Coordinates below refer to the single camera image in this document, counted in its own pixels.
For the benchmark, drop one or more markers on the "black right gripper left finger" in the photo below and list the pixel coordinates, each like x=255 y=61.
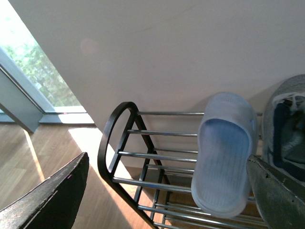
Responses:
x=54 y=203

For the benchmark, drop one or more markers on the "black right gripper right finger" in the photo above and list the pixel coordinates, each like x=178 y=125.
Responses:
x=280 y=199

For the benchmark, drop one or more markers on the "grey knit sneaker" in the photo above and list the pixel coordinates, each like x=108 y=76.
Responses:
x=284 y=129

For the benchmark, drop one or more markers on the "black metal shoe rack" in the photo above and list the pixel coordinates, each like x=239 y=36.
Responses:
x=148 y=159

